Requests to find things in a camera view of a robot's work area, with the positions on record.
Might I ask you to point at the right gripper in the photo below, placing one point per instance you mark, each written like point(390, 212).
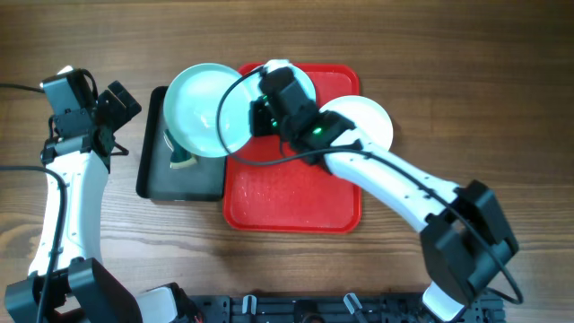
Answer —
point(256, 125)

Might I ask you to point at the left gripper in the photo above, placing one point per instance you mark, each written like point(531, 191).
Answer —
point(117, 109)

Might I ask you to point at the light blue plate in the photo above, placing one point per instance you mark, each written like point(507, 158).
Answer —
point(309, 87)
point(201, 118)

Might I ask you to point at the green yellow sponge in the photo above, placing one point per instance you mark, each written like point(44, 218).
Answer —
point(180, 158)

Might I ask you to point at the white round plate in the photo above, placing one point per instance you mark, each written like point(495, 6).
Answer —
point(367, 115)

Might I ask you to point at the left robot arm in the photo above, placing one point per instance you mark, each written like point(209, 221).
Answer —
point(66, 280)

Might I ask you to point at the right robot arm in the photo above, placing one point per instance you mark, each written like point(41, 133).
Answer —
point(466, 238)

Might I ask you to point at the black water tray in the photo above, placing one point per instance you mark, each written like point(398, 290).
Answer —
point(156, 180)

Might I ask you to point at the red plastic tray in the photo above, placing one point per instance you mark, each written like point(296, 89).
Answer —
point(293, 196)

